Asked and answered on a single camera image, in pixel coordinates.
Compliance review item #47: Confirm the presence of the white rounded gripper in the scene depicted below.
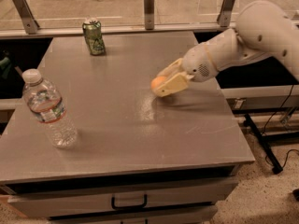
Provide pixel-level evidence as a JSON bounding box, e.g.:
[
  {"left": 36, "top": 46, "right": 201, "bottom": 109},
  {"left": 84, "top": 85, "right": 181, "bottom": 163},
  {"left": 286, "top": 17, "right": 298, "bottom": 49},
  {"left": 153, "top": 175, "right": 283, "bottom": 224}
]
[{"left": 153, "top": 43, "right": 219, "bottom": 97}]

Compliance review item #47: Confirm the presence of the orange fruit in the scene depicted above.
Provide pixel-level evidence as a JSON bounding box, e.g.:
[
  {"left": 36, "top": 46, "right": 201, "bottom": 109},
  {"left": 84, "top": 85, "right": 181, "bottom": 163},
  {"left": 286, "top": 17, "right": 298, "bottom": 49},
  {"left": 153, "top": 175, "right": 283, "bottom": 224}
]
[{"left": 150, "top": 76, "right": 166, "bottom": 91}]

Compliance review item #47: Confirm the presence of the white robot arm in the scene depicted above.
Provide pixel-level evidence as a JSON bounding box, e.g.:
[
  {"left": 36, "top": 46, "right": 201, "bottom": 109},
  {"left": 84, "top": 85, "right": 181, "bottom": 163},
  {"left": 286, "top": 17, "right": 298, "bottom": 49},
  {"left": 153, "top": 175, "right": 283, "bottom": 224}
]
[{"left": 150, "top": 0, "right": 299, "bottom": 97}]

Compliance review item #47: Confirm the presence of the clear plastic water bottle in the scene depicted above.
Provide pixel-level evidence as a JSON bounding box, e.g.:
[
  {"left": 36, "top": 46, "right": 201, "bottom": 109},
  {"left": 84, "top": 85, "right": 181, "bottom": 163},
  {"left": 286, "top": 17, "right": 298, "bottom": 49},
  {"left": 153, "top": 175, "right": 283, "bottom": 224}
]
[{"left": 22, "top": 69, "right": 78, "bottom": 148}]

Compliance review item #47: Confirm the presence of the metal railing bar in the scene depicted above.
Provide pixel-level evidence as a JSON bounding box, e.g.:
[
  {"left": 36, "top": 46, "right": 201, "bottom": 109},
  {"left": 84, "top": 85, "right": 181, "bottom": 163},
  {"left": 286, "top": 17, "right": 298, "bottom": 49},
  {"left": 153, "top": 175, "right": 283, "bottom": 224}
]
[{"left": 0, "top": 22, "right": 225, "bottom": 40}]

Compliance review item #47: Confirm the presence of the grey drawer cabinet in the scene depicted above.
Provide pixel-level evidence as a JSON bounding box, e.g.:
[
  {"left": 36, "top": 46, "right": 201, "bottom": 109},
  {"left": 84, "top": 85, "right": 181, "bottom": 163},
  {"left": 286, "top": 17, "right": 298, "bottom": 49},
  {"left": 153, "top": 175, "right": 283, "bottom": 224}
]
[{"left": 0, "top": 32, "right": 254, "bottom": 222}]

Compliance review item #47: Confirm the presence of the crushed green soda can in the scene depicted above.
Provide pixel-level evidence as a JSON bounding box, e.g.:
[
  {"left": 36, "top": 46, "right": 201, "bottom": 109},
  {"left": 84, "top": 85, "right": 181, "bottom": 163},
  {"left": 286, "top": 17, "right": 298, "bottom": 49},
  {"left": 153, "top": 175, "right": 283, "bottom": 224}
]
[{"left": 82, "top": 18, "right": 106, "bottom": 56}]

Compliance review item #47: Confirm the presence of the black metal stand leg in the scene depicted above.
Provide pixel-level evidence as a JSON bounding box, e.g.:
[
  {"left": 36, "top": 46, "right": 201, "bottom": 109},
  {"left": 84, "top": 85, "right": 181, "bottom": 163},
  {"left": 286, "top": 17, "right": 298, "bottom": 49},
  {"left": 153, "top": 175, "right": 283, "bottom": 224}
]
[{"left": 244, "top": 114, "right": 283, "bottom": 175}]

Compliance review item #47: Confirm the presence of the lower grey drawer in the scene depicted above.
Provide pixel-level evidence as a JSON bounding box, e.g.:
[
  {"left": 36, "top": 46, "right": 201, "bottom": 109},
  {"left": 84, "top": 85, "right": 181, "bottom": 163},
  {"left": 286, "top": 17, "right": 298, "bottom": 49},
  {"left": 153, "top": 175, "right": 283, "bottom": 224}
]
[{"left": 49, "top": 205, "right": 218, "bottom": 224}]

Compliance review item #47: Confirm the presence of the right metal railing bracket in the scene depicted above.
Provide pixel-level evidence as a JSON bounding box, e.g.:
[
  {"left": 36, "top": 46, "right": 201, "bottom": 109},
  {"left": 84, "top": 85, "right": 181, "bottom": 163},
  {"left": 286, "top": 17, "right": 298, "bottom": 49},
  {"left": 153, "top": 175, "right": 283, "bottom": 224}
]
[{"left": 217, "top": 0, "right": 235, "bottom": 27}]

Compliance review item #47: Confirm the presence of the metal railing bracket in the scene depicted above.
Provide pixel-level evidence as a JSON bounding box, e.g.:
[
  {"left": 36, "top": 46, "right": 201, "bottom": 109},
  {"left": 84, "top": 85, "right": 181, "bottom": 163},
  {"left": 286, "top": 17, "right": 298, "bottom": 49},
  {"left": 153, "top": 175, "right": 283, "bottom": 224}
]
[
  {"left": 217, "top": 0, "right": 235, "bottom": 27},
  {"left": 12, "top": 0, "right": 39, "bottom": 35},
  {"left": 144, "top": 0, "right": 154, "bottom": 30}
]

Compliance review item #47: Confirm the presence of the middle metal railing bracket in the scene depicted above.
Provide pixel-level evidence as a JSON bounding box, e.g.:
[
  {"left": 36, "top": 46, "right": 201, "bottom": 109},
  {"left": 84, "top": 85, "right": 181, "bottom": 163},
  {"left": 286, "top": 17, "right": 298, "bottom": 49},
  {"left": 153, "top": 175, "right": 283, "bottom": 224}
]
[{"left": 144, "top": 0, "right": 154, "bottom": 30}]

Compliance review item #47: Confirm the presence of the black cable on floor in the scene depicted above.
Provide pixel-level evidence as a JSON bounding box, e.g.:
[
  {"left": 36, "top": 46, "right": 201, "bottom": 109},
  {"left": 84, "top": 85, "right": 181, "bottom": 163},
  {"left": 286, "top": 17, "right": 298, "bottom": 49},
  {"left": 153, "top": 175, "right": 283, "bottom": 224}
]
[{"left": 261, "top": 84, "right": 299, "bottom": 169}]

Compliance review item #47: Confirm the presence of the left metal railing bracket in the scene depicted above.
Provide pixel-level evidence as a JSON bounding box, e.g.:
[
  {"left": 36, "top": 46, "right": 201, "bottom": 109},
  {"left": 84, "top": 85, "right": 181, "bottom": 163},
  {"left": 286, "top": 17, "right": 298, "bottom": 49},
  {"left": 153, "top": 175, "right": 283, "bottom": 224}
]
[{"left": 12, "top": 0, "right": 39, "bottom": 35}]

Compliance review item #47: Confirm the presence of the upper drawer with black handle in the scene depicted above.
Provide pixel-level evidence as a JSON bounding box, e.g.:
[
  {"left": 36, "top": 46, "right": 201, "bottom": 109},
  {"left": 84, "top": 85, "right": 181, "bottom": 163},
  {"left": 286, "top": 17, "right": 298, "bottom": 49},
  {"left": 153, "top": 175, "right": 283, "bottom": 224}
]
[{"left": 8, "top": 176, "right": 237, "bottom": 217}]

